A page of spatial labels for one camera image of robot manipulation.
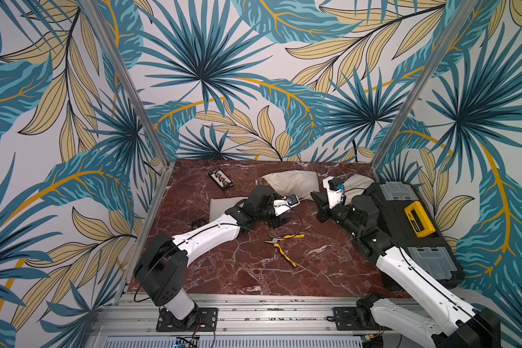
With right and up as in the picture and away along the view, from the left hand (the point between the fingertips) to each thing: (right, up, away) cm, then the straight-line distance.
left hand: (284, 208), depth 82 cm
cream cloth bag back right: (+34, +9, +17) cm, 39 cm away
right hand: (+4, +4, -11) cm, 12 cm away
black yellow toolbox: (+44, -3, -2) cm, 44 cm away
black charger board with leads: (-29, +12, +28) cm, 42 cm away
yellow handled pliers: (-3, -15, +8) cm, 17 cm away
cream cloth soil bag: (+8, +10, +18) cm, 22 cm away
